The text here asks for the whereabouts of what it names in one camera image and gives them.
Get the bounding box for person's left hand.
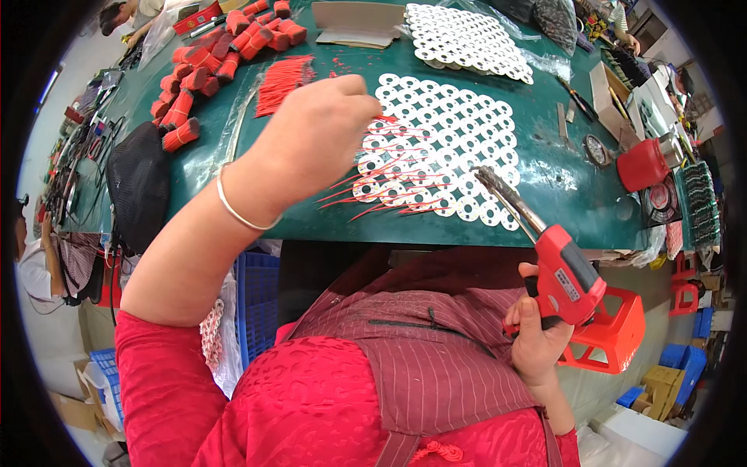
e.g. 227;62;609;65
224;75;384;218

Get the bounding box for person's right hand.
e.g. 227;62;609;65
503;263;576;390

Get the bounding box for red soldering gun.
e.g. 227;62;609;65
473;165;608;341

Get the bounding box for panel of round white boards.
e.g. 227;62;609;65
350;73;522;232
404;3;535;86

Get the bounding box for silver bangle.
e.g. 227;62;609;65
216;163;284;231

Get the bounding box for clear plastic bag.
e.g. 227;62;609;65
519;48;576;83
138;0;189;72

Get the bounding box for flat red box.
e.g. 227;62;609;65
172;1;224;36

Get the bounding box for black pliers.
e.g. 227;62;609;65
557;76;600;124

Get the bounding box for round flux tin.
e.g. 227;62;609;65
583;133;612;168

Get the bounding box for long cardboard box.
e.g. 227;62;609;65
589;61;643;154

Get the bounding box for red plastic cup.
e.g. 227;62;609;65
616;138;671;194

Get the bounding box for white plastic bag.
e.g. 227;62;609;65
198;271;244;399

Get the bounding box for white machine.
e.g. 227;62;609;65
627;75;682;141

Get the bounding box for person's body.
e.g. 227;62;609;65
115;245;582;467

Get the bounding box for small black fan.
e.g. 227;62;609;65
638;172;684;229

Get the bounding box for red plastic stool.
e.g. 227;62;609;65
556;286;647;375
669;251;701;318

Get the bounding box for stack of green circuit boards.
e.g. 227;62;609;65
682;160;722;250

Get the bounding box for cardboard boxes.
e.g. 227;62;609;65
632;364;686;422

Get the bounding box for brown cardboard box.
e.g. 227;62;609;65
49;390;101;433

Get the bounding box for white foam box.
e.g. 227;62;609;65
588;403;690;463

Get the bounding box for heap of loose red wires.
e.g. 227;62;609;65
254;54;317;119

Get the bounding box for row of soldered red wires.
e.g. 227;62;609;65
315;119;463;223

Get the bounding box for pile of red wire bundles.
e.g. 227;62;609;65
149;0;309;154

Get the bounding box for heap of cables and tools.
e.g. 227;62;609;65
43;69;127;227

